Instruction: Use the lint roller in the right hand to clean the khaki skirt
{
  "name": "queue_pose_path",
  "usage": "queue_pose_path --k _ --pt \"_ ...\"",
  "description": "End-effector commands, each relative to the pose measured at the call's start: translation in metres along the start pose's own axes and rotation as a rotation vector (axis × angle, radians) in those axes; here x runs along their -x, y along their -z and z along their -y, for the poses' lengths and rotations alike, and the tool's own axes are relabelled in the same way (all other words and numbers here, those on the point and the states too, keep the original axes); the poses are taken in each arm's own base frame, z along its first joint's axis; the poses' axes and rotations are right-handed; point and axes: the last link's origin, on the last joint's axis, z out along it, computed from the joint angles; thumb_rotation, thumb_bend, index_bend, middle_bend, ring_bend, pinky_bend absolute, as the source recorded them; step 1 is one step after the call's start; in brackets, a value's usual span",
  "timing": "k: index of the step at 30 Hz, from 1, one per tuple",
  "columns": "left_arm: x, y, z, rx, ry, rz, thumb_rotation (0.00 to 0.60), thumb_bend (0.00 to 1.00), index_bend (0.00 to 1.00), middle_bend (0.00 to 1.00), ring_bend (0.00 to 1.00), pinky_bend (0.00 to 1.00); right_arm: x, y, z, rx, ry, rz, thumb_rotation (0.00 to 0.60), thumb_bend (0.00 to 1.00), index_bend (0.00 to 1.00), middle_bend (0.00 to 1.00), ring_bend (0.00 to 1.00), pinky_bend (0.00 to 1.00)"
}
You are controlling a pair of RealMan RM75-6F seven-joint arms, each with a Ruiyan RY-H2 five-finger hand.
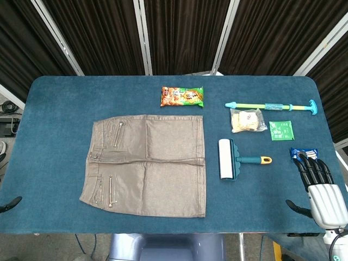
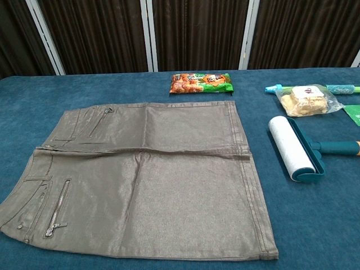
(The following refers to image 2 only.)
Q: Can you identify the teal lint roller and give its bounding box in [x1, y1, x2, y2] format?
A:
[268, 116, 360, 183]

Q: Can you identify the grey zippered skirt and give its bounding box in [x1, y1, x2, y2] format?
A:
[0, 101, 280, 260]

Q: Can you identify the orange green snack packet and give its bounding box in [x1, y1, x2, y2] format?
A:
[169, 72, 235, 96]

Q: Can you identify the white framed folding screen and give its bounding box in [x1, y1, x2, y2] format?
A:
[0, 0, 360, 80]

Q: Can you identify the clear bag of biscuits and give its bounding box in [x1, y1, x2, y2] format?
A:
[275, 84, 344, 117]

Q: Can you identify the green tube with blue cap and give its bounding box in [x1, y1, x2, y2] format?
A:
[264, 83, 360, 97]

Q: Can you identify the green paper packet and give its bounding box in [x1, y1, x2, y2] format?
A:
[342, 104, 360, 127]

